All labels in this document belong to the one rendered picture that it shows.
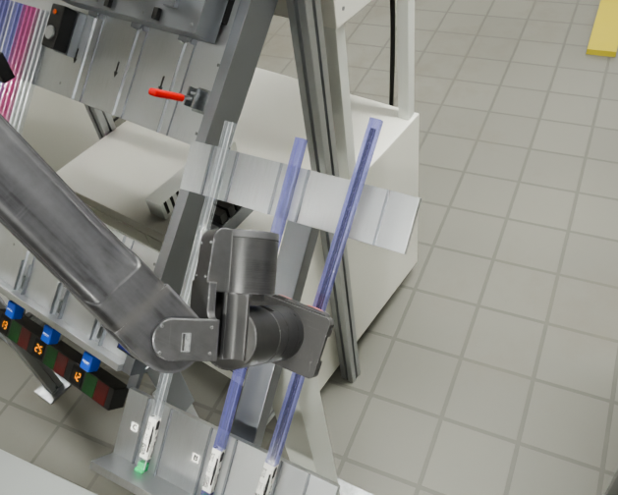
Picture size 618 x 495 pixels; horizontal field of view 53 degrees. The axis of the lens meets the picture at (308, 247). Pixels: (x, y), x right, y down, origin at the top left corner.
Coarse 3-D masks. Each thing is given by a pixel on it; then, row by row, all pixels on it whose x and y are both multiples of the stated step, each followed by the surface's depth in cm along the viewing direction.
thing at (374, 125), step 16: (368, 128) 71; (368, 144) 71; (368, 160) 71; (352, 176) 72; (352, 192) 72; (352, 208) 72; (336, 240) 72; (336, 256) 72; (336, 272) 73; (320, 288) 73; (320, 304) 73; (288, 400) 74; (288, 416) 74; (272, 448) 74; (272, 464) 74
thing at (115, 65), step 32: (32, 0) 118; (96, 32) 109; (128, 32) 106; (160, 32) 102; (224, 32) 96; (64, 64) 113; (96, 64) 109; (128, 64) 105; (160, 64) 102; (192, 64) 98; (96, 96) 109; (128, 96) 105; (160, 128) 101; (192, 128) 98
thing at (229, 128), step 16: (224, 128) 84; (224, 144) 84; (224, 160) 84; (208, 192) 85; (208, 208) 85; (208, 224) 85; (192, 256) 86; (192, 272) 86; (160, 384) 87; (160, 400) 87; (160, 416) 88; (144, 464) 88
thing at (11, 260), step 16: (0, 224) 120; (0, 240) 120; (16, 240) 118; (128, 240) 103; (0, 256) 120; (16, 256) 117; (32, 256) 115; (144, 256) 102; (0, 272) 119; (16, 272) 117; (32, 272) 115; (48, 272) 113; (16, 288) 116; (32, 288) 115; (48, 288) 112; (64, 288) 110; (48, 304) 112; (64, 304) 110; (80, 304) 108; (64, 320) 110; (80, 320) 108; (96, 320) 105; (96, 336) 106; (112, 352) 104
